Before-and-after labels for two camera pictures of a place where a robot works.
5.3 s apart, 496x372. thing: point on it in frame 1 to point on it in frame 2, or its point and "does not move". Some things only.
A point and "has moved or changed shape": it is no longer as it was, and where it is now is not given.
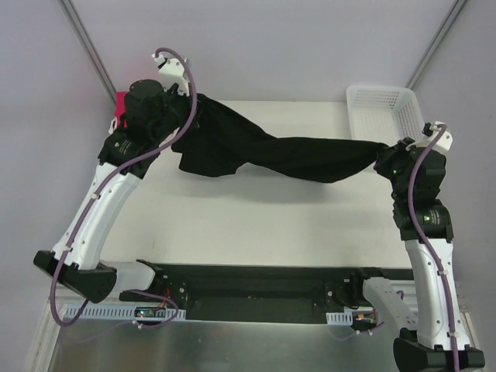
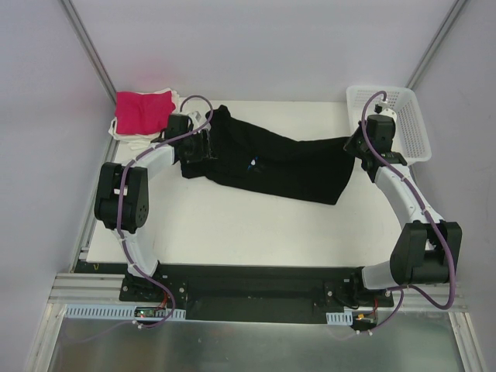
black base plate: [260, 293] does not move
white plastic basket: [384, 114] does not move
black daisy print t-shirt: [221, 139] has moved or changed shape
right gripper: [393, 153] to [352, 143]
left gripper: [182, 115] to [205, 143]
